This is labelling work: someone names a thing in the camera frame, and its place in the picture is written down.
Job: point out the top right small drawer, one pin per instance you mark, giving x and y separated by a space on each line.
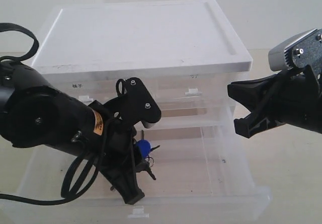
208 87

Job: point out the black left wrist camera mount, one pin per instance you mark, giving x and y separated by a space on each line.
137 104

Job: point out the small drawer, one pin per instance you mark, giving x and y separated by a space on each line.
100 93
208 87

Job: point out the key bunch with blue fob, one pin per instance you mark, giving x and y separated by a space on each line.
147 161

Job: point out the top left small drawer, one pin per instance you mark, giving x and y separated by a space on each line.
100 93

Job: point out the wide clear drawer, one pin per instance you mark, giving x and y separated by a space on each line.
202 176

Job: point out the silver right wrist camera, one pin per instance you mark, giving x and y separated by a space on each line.
281 56

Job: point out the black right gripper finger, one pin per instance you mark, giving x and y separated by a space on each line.
250 93
259 120

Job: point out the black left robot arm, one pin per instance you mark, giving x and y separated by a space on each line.
100 136

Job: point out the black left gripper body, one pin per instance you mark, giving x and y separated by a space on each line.
119 137

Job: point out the white plastic drawer cabinet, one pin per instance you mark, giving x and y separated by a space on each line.
147 40

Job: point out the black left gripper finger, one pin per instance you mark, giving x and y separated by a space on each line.
138 163
123 179

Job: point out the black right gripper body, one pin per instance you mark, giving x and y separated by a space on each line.
298 101

